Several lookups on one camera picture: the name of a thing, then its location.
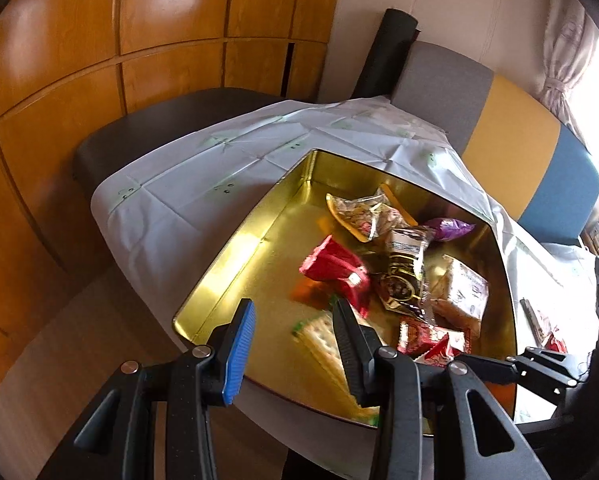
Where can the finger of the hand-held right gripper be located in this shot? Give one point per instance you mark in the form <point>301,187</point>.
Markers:
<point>544,367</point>

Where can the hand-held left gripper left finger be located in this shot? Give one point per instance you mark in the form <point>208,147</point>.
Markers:
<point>239,355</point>

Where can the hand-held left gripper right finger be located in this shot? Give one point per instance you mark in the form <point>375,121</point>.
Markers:
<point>352,355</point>

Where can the cracker packet with green end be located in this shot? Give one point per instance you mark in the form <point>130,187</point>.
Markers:
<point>322,345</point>

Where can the bright red white snack packet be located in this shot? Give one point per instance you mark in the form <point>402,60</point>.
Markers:
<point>437,355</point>

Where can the shiny dark red snack packet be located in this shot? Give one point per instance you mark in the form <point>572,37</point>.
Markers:
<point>334,267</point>

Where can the gold metal tin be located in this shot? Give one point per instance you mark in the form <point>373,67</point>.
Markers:
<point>279,240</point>

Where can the tan snack packet clear edge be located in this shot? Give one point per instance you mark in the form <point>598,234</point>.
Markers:
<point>359,215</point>

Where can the small red snack packet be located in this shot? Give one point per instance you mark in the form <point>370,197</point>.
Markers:
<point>557,344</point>

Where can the grey striped snack packet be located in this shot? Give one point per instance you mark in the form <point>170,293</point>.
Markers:
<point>532,317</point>

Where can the red patterned snack packet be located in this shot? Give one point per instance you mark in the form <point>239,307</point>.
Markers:
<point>422,335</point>

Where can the black gold snack packet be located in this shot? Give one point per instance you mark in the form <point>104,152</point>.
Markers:
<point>404,280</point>

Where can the beige bread packet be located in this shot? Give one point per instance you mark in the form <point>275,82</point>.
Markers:
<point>462,290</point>

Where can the purple snack packet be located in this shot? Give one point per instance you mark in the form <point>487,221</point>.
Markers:
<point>449,228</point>

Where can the white tablecloth with green print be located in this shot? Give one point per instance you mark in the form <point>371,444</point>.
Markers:
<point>189,180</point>

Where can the grey yellow blue sofa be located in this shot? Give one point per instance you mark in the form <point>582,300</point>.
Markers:
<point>509,125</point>

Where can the dark grey upholstered seat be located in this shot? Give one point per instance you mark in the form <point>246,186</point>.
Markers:
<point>154,120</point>

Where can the white curtain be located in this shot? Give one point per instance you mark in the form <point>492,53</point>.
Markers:
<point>564,50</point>

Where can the black rolled mat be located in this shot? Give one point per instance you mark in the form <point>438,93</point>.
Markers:
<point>387,55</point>

